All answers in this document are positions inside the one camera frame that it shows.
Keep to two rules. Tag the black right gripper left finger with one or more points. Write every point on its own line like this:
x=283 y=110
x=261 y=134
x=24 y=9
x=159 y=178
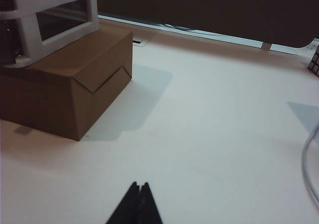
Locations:
x=129 y=206

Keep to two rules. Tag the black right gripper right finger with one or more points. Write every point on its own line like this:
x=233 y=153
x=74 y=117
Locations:
x=149 y=206

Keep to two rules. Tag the brown cardboard box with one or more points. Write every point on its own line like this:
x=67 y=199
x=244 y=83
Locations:
x=49 y=97

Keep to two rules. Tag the Rubik's cube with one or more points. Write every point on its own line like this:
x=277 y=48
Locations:
x=315 y=62

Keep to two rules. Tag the white plastic drawer cabinet frame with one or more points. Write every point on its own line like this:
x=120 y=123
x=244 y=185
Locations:
x=27 y=34

